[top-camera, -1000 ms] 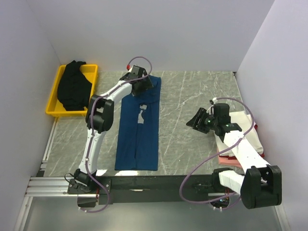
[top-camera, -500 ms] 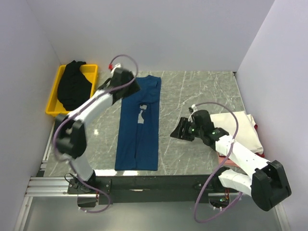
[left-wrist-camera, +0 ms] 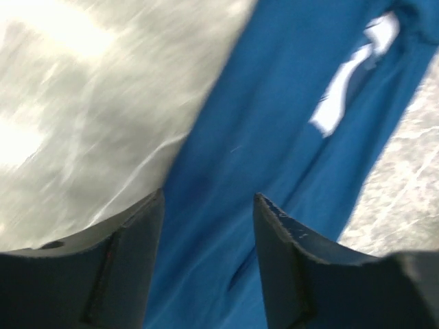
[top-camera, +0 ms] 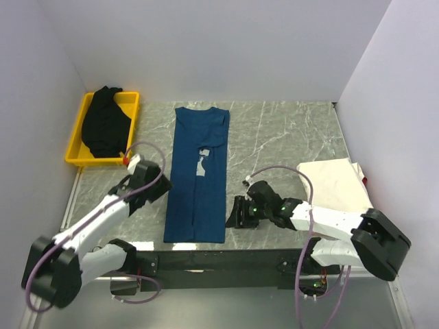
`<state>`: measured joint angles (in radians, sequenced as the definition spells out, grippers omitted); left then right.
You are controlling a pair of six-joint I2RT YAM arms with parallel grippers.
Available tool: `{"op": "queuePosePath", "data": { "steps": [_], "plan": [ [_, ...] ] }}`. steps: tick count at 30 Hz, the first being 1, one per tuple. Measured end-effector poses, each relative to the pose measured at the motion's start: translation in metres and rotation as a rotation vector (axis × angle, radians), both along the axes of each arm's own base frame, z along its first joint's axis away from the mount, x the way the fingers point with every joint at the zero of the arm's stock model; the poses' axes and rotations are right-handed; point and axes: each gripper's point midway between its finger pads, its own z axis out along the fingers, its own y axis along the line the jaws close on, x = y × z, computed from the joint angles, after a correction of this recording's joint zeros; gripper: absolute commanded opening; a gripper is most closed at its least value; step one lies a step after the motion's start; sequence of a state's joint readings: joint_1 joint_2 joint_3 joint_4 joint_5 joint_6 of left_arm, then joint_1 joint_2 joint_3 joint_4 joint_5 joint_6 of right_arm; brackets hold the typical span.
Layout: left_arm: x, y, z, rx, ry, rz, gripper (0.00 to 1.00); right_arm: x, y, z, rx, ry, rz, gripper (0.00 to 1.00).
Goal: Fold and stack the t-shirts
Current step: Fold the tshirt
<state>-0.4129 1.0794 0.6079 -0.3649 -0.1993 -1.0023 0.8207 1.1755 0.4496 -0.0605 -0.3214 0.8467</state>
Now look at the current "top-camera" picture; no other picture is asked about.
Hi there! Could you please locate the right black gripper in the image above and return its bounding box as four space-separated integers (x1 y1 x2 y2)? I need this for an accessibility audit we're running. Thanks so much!
224 195 272 228

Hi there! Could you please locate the yellow plastic bin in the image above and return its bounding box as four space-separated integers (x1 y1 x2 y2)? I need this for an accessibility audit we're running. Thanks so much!
64 91 140 167

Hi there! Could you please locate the black base beam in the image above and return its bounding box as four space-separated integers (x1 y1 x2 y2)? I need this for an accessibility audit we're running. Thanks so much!
133 249 300 289

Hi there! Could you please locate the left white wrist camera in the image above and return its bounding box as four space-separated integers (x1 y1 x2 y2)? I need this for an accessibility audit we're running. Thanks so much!
123 154 144 175

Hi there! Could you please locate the black t-shirt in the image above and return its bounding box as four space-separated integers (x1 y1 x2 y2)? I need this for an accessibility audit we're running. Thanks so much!
82 86 132 158

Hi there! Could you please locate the aluminium rail frame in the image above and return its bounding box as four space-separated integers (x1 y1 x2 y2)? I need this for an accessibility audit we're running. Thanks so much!
19 167 83 329

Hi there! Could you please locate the blue printed t-shirt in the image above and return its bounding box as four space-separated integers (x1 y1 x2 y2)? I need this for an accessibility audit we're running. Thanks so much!
163 107 230 243

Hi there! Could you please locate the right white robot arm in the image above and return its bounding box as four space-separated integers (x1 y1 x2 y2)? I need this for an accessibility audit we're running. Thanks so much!
226 181 412 282

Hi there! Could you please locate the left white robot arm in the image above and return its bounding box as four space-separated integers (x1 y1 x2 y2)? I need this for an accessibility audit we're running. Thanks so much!
21 158 172 313

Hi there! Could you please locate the white folded t-shirt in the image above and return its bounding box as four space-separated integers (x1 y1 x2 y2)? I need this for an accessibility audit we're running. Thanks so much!
296 158 373 212

